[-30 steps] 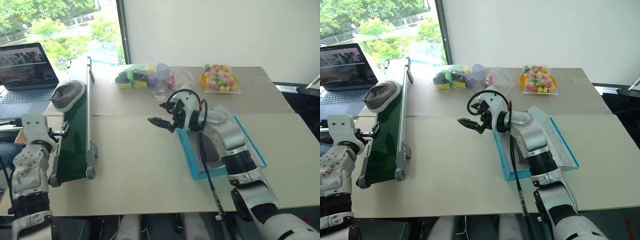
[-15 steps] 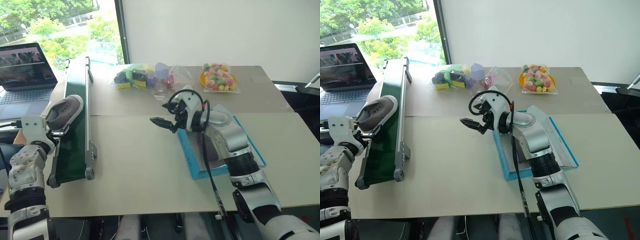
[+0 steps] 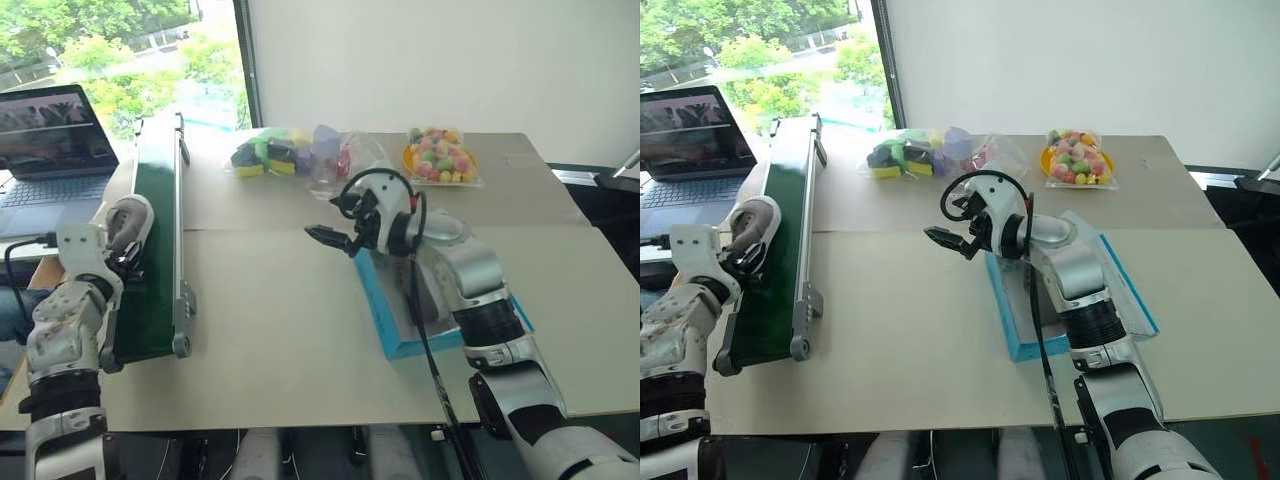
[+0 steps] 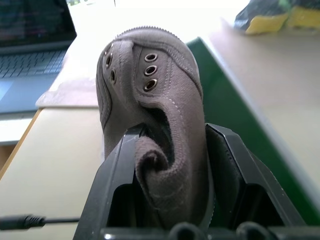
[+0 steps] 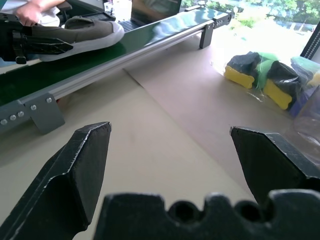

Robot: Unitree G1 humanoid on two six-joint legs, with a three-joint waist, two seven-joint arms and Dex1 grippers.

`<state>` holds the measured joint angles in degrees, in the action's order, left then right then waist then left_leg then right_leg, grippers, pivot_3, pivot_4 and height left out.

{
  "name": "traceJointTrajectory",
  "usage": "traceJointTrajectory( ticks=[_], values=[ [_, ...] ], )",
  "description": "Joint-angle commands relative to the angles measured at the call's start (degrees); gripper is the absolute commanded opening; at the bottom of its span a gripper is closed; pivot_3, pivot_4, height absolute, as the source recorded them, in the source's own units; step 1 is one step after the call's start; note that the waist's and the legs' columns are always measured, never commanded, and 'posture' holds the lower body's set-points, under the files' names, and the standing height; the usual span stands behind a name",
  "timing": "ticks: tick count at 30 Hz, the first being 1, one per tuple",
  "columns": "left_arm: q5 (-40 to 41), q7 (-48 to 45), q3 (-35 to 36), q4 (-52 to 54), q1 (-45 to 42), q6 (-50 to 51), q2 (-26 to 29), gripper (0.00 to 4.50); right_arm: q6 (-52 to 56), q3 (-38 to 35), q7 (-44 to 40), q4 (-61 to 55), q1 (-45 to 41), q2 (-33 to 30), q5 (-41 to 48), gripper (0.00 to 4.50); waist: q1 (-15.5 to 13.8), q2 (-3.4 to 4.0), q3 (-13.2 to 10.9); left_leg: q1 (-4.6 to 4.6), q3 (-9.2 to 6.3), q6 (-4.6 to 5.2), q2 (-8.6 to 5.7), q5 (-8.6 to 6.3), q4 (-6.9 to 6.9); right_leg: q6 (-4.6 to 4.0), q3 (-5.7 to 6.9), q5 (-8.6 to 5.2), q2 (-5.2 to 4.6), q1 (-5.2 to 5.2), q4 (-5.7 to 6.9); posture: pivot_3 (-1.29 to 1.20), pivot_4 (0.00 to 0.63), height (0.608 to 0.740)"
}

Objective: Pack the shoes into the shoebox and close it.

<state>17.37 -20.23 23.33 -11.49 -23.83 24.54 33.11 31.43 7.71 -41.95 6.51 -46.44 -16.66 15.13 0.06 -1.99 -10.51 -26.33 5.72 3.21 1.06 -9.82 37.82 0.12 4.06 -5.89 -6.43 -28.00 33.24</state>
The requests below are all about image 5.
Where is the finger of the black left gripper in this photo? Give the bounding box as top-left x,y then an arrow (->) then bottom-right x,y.
23,36 -> 74,56

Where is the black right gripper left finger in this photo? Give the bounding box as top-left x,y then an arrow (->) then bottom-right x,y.
0,121 -> 112,240

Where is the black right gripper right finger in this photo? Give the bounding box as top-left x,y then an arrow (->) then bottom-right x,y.
230,125 -> 320,204

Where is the grey canvas slip-on shoe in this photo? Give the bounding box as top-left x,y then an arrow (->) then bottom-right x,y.
29,15 -> 125,63

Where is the person's bare hand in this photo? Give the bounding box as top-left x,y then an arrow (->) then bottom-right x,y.
15,0 -> 66,27

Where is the black keyboard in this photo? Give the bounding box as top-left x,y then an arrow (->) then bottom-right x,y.
81,11 -> 117,24

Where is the yellow and black sponge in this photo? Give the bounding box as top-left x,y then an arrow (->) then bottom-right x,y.
262,60 -> 302,111
223,51 -> 263,90

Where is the brown paper sheet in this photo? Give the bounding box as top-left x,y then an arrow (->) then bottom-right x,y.
121,41 -> 305,201

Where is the black laptop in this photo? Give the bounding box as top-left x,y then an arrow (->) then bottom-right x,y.
116,0 -> 183,33

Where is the green conveyor belt aluminium frame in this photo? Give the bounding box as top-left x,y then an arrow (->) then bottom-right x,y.
0,5 -> 235,136

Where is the black metal post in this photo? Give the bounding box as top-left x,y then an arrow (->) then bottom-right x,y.
299,31 -> 320,64

